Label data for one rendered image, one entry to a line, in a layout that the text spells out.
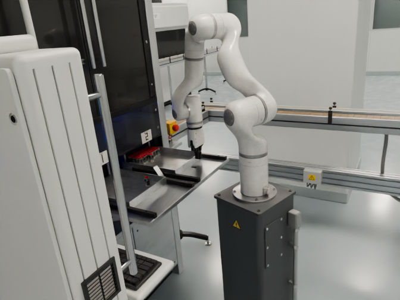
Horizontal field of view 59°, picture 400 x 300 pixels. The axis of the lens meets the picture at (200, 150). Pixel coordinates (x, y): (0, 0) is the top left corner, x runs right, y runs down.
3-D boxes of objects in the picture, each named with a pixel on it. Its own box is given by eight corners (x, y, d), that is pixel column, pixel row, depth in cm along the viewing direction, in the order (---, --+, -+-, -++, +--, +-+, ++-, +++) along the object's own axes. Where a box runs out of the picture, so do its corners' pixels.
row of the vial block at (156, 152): (138, 166, 188) (136, 158, 186) (158, 154, 202) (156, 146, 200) (141, 166, 187) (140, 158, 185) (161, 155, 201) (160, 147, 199)
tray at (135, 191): (73, 195, 161) (71, 188, 160) (112, 173, 182) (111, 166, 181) (130, 209, 144) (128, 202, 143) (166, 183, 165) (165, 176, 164)
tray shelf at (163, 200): (65, 204, 158) (64, 200, 157) (158, 150, 213) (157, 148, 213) (150, 227, 134) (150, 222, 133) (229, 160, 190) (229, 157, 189)
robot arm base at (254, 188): (286, 191, 152) (286, 151, 146) (258, 208, 141) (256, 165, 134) (251, 179, 166) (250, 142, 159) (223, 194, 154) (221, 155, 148)
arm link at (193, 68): (178, 62, 155) (178, 124, 170) (207, 57, 163) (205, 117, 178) (168, 57, 161) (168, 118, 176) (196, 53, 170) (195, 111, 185)
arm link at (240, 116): (274, 153, 145) (273, 95, 137) (239, 165, 136) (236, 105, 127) (253, 146, 155) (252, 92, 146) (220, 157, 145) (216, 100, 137)
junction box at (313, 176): (302, 182, 248) (303, 170, 245) (304, 179, 252) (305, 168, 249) (320, 184, 242) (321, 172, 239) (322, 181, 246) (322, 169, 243)
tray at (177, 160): (122, 167, 188) (121, 161, 187) (152, 150, 209) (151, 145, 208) (175, 177, 171) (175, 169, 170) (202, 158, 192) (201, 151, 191)
